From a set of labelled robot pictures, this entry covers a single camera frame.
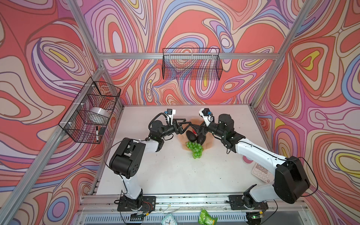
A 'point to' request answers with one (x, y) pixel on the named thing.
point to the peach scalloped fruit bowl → (183, 140)
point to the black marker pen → (97, 134)
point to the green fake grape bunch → (196, 148)
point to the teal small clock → (169, 220)
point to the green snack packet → (204, 218)
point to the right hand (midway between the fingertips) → (196, 121)
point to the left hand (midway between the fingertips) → (189, 123)
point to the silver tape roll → (99, 114)
